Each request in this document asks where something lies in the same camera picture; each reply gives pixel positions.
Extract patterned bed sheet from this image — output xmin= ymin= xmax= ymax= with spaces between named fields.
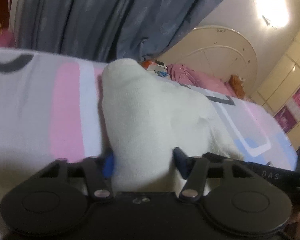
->
xmin=0 ymin=48 xmax=297 ymax=239

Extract blue-grey centre curtain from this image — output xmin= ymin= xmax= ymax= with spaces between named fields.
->
xmin=10 ymin=0 xmax=222 ymax=62

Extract pink blanket at headboard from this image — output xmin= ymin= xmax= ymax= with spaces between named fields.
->
xmin=167 ymin=64 xmax=236 ymax=97

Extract cream round headboard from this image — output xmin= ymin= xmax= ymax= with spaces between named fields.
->
xmin=156 ymin=25 xmax=258 ymax=95

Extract orange white clutter items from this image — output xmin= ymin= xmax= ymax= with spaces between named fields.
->
xmin=141 ymin=60 xmax=170 ymax=79

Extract cream white small garment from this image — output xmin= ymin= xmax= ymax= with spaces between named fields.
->
xmin=102 ymin=59 xmax=244 ymax=192

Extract orange plush toy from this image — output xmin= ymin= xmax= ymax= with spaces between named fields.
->
xmin=229 ymin=75 xmax=246 ymax=100

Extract wall lamp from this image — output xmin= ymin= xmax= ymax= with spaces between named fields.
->
xmin=262 ymin=15 xmax=273 ymax=26

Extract cream wardrobe with pink panels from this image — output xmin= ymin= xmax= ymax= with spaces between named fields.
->
xmin=251 ymin=28 xmax=300 ymax=150

